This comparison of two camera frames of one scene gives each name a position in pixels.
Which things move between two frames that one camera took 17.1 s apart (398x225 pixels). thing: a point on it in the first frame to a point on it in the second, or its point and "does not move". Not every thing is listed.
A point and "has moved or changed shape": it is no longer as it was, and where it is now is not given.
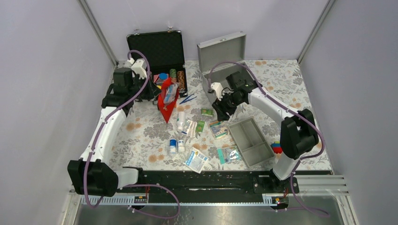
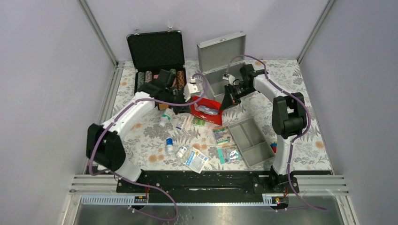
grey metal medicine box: x=218 y=59 does not move
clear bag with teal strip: x=226 y=154 does not move
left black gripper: x=153 y=90 to x=181 y=109
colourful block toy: x=277 y=147 does not move
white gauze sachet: x=196 y=161 does not move
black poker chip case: x=164 y=52 does not move
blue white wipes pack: x=171 y=93 has moved or changed shape
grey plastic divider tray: x=254 y=146 does not move
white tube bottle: x=180 y=121 to x=165 y=117
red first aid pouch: x=166 y=108 has moved or changed shape
